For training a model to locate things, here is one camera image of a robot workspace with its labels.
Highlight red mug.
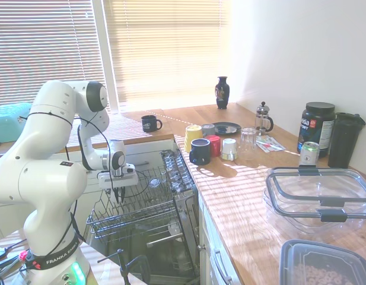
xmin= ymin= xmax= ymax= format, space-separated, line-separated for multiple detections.
xmin=205 ymin=135 xmax=222 ymax=159

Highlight glass French press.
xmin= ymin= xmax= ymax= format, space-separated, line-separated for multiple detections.
xmin=254 ymin=101 xmax=274 ymax=136

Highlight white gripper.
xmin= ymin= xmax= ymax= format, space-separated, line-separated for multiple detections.
xmin=97 ymin=171 xmax=139 ymax=204

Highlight black shaker bottle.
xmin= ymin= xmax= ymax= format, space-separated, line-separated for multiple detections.
xmin=327 ymin=112 xmax=366 ymax=170

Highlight dark blue vase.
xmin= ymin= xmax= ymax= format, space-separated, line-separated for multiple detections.
xmin=215 ymin=76 xmax=231 ymax=110

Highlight white mug with yellow print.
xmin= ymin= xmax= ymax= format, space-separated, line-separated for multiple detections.
xmin=220 ymin=138 xmax=240 ymax=162

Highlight sunlit window blind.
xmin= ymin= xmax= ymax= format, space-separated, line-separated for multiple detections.
xmin=103 ymin=0 xmax=232 ymax=111

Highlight wide window blind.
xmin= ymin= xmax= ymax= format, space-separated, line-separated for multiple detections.
xmin=0 ymin=0 xmax=110 ymax=112

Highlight clear container with clip lid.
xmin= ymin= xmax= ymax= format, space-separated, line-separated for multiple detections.
xmin=265 ymin=166 xmax=366 ymax=223

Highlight grey mug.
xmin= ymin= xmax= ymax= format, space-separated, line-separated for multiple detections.
xmin=200 ymin=123 xmax=217 ymax=138

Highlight wire dishwasher rack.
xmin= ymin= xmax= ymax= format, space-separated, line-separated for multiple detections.
xmin=85 ymin=166 xmax=185 ymax=248

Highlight dark blue plate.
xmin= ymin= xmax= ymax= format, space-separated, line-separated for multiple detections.
xmin=211 ymin=121 xmax=243 ymax=135

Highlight open dishwasher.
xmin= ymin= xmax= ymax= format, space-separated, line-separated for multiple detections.
xmin=85 ymin=139 xmax=202 ymax=285

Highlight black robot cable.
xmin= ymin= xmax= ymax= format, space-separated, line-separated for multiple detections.
xmin=22 ymin=111 xmax=150 ymax=259

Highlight white green drink can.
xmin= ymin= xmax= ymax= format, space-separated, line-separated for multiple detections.
xmin=298 ymin=141 xmax=320 ymax=167

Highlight clear lidless plastic container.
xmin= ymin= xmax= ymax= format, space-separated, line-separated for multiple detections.
xmin=262 ymin=189 xmax=366 ymax=239

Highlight navy blue mug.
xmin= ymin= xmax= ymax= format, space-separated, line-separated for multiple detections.
xmin=189 ymin=138 xmax=212 ymax=166

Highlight paper sachets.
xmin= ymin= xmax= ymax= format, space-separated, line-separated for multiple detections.
xmin=254 ymin=134 xmax=287 ymax=153

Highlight black protein powder tub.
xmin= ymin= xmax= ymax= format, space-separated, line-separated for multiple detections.
xmin=296 ymin=102 xmax=336 ymax=159

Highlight black clamp stand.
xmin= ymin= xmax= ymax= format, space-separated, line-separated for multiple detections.
xmin=97 ymin=249 xmax=152 ymax=285

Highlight black mug with white print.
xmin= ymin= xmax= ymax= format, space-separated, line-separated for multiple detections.
xmin=141 ymin=115 xmax=164 ymax=134

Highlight white dish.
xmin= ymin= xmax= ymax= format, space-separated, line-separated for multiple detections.
xmin=167 ymin=218 xmax=183 ymax=239

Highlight clear glass tumbler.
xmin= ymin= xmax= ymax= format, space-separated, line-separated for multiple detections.
xmin=238 ymin=127 xmax=259 ymax=160

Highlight metal cabinet door handle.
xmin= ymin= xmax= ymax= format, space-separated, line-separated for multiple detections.
xmin=211 ymin=247 xmax=233 ymax=285

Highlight teal dish rack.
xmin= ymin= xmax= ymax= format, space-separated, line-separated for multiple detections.
xmin=0 ymin=102 xmax=33 ymax=144

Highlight grey container with cereal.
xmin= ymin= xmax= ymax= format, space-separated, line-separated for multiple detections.
xmin=278 ymin=239 xmax=366 ymax=285

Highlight dishwasher cutlery tray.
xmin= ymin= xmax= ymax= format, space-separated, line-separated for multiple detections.
xmin=160 ymin=149 xmax=199 ymax=196

